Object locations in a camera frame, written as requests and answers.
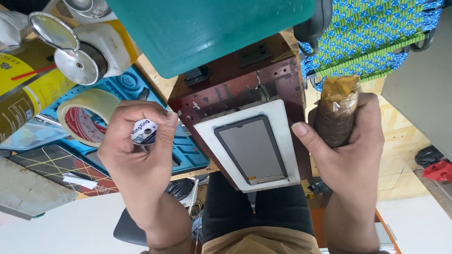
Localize metal lid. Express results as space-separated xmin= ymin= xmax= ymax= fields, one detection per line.
xmin=63 ymin=0 xmax=113 ymax=19

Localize small white wire spool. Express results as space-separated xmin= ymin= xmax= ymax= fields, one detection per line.
xmin=131 ymin=119 xmax=158 ymax=146

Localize person's left hand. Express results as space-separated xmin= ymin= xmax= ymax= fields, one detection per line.
xmin=97 ymin=100 xmax=179 ymax=209

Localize dark red separator machine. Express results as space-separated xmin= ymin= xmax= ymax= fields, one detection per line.
xmin=168 ymin=33 xmax=312 ymax=191

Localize brown taped handle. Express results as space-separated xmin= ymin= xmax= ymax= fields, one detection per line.
xmin=314 ymin=75 xmax=361 ymax=148

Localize yellow spray can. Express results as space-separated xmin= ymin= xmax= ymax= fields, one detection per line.
xmin=0 ymin=39 xmax=77 ymax=144

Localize grey table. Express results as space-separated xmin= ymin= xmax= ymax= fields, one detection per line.
xmin=381 ymin=14 xmax=452 ymax=163

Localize clear plastic sheet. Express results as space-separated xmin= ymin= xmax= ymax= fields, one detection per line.
xmin=0 ymin=119 xmax=70 ymax=151

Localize black plastic bag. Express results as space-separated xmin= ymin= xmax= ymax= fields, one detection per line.
xmin=165 ymin=178 xmax=196 ymax=202
xmin=415 ymin=145 xmax=445 ymax=169

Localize teal plastic tray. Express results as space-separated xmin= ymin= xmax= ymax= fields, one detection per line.
xmin=105 ymin=0 xmax=316 ymax=79

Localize person's tan shirt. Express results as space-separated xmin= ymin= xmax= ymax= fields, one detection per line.
xmin=201 ymin=226 xmax=323 ymax=254

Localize white mould plate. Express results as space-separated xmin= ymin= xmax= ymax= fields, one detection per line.
xmin=194 ymin=99 xmax=301 ymax=193

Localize person's black trousers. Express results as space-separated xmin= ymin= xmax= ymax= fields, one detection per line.
xmin=201 ymin=172 xmax=315 ymax=245

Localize blue repair mat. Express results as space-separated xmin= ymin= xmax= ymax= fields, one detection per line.
xmin=39 ymin=65 xmax=211 ymax=177

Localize white paper slip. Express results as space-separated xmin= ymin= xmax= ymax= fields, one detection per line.
xmin=62 ymin=172 xmax=99 ymax=190

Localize dark cutting mat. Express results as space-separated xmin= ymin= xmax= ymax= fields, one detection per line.
xmin=8 ymin=145 xmax=120 ymax=197

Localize red plastic bag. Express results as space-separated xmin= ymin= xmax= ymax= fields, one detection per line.
xmin=422 ymin=159 xmax=452 ymax=183

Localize dark phone screen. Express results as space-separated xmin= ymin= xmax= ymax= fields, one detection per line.
xmin=214 ymin=115 xmax=288 ymax=185

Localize clear tape roll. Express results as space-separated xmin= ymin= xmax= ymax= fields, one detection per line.
xmin=57 ymin=89 xmax=122 ymax=148

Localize grey metal panel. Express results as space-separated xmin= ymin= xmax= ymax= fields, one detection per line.
xmin=0 ymin=157 xmax=79 ymax=221

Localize person's right hand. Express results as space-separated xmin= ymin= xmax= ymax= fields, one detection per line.
xmin=292 ymin=92 xmax=385 ymax=209

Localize white cloth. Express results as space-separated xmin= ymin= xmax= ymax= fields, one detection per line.
xmin=0 ymin=9 xmax=29 ymax=47

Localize green blue woven chair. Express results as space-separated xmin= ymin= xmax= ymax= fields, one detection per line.
xmin=299 ymin=0 xmax=444 ymax=93

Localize black stool seat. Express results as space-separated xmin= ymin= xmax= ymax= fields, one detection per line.
xmin=113 ymin=207 xmax=149 ymax=247

